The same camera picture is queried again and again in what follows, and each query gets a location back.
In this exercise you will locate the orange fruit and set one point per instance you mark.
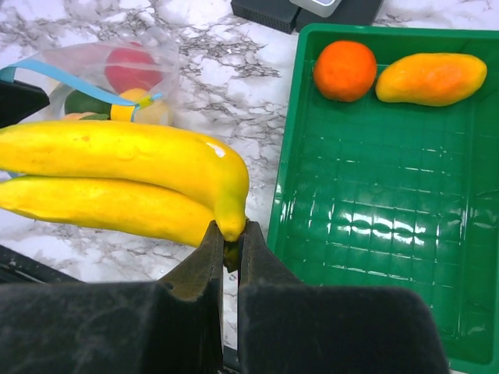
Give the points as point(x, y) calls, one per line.
point(345, 71)

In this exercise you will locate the yellow banana bunch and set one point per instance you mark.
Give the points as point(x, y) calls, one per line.
point(149, 180)

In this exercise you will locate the green plastic tray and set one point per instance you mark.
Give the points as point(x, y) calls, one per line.
point(370, 193)

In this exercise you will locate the yellow lemon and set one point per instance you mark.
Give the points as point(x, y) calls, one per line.
point(147, 108)

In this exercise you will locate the grey translucent small case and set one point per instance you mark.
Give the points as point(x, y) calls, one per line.
point(321, 8)

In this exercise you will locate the red apple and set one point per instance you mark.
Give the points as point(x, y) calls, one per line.
point(133, 67)

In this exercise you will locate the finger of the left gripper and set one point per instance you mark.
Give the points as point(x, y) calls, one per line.
point(19, 100)

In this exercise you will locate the clear zip top bag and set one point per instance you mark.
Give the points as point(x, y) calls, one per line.
point(59, 71)

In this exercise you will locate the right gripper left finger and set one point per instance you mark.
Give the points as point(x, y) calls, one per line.
point(53, 323)

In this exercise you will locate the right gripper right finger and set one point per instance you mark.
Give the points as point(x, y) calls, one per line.
point(286, 326)

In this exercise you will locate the yellow peach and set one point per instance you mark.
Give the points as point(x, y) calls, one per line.
point(85, 116)

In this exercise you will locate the orange yellow mango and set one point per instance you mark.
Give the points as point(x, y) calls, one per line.
point(431, 79)

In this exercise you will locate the black flat box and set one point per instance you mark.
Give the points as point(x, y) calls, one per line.
point(287, 18)

